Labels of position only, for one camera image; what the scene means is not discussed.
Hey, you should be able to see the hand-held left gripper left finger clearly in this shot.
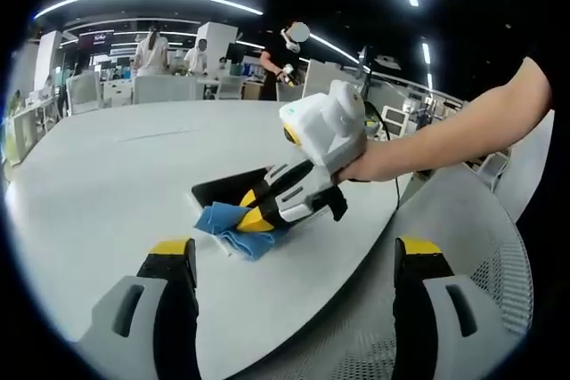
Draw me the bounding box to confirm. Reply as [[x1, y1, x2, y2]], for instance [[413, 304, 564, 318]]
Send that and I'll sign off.
[[75, 237, 202, 380]]

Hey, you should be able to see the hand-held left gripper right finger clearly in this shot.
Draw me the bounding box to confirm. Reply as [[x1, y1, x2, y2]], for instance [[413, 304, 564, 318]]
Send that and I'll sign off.
[[394, 236, 509, 380]]

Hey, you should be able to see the blue cleaning cloth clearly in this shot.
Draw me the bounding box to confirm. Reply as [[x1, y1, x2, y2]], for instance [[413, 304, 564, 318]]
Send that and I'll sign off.
[[193, 201, 290, 263]]

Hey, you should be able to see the person's right hand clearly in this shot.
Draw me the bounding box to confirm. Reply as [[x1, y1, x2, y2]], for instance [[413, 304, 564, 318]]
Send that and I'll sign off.
[[331, 139, 402, 184]]

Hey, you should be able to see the white two-screen device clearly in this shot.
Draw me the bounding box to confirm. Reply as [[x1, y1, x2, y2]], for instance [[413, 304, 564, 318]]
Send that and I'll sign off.
[[380, 106, 404, 136]]

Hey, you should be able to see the straight ceiling light strip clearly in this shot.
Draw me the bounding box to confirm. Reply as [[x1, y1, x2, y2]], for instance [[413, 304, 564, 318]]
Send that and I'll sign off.
[[309, 33, 360, 65]]

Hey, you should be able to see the white mesh office chair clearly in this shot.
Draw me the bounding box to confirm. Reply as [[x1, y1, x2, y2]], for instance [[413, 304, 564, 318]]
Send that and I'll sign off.
[[248, 161, 535, 380]]

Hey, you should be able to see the person's black shirt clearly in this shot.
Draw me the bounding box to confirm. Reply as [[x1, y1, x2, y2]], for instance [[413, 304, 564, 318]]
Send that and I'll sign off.
[[516, 166, 569, 265]]

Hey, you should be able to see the white chair back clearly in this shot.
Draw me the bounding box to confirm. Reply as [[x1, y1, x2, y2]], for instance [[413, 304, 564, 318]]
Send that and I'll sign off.
[[489, 108, 556, 223]]

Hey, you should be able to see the white office desk row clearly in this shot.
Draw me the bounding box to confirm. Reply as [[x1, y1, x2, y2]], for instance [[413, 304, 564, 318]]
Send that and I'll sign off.
[[8, 99, 68, 163]]

